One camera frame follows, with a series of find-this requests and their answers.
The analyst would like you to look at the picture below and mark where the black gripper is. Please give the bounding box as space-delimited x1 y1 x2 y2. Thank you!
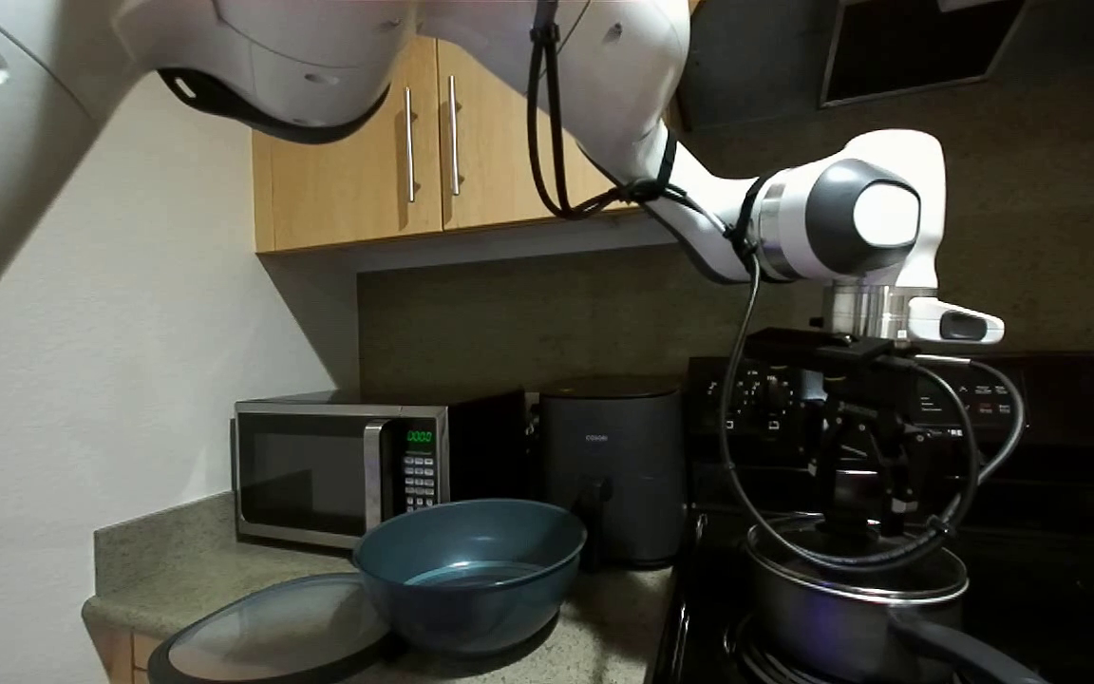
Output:
748 329 956 534

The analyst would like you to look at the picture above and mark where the dark blue bowl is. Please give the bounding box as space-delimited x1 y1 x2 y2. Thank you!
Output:
353 494 591 658

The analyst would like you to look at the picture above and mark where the black stove knob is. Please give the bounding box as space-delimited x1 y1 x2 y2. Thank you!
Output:
708 371 744 415

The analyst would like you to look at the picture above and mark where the black electric stove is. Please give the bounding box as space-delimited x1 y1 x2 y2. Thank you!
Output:
640 348 1094 684

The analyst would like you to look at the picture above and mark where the dark range hood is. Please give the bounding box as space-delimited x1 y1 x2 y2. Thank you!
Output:
820 0 1034 109

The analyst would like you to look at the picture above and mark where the wooden upper cabinet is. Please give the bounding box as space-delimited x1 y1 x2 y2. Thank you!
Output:
251 31 682 272

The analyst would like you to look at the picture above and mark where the stainless steel microwave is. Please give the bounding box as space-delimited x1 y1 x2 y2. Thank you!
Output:
232 386 532 553

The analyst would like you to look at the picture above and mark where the dark grey oval dish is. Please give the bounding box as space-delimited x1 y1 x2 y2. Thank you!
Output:
143 566 408 684

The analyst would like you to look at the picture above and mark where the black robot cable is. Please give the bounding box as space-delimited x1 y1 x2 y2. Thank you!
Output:
523 0 1034 577

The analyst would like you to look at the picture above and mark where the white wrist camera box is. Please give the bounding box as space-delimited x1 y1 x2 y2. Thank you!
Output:
908 295 1009 348

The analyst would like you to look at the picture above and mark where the metal cabinet door handle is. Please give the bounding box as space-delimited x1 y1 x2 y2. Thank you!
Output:
446 71 466 202
400 82 423 206

